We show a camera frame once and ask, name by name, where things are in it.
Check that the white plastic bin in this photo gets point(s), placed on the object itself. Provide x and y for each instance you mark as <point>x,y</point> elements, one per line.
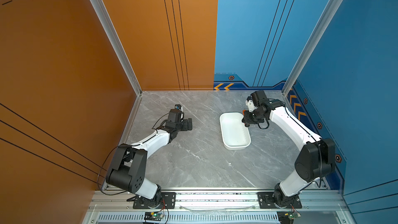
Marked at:
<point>235,135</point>

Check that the right green circuit board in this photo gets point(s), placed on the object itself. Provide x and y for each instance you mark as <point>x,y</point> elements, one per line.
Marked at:
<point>288,217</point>

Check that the right aluminium corner post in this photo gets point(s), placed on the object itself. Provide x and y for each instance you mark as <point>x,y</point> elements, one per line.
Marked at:
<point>323,22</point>

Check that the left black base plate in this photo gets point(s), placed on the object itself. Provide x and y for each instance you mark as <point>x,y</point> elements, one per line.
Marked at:
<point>164,199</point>

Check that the left green circuit board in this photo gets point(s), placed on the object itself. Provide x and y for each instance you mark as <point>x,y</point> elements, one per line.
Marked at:
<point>153,217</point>

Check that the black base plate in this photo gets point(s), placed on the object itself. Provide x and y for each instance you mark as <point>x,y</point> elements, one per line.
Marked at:
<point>267,199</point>
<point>164,199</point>

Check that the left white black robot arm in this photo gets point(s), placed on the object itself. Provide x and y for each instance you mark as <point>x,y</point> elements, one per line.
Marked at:
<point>128,167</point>

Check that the green circuit board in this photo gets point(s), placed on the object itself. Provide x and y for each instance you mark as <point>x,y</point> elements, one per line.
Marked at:
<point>153,217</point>
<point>288,217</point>

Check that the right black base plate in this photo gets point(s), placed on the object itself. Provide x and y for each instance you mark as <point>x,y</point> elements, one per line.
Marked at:
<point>267,199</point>

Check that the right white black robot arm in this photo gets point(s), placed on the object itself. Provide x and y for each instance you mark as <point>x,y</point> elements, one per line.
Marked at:
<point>317,155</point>

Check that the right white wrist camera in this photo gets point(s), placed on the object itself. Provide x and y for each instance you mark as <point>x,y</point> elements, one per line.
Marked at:
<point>250,105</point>

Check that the aluminium corner post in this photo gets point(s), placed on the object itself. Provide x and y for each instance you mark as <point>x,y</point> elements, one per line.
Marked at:
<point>109,28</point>
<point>323,22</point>

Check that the left aluminium corner post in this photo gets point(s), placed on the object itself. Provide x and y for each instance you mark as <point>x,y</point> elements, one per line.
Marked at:
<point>109,28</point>

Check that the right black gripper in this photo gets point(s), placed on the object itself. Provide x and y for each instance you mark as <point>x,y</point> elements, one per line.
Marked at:
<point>247,120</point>

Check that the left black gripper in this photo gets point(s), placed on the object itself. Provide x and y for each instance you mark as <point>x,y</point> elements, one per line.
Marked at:
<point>186,127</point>

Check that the aluminium front rail frame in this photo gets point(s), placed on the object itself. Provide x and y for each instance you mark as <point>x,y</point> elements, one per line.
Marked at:
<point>219,206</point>

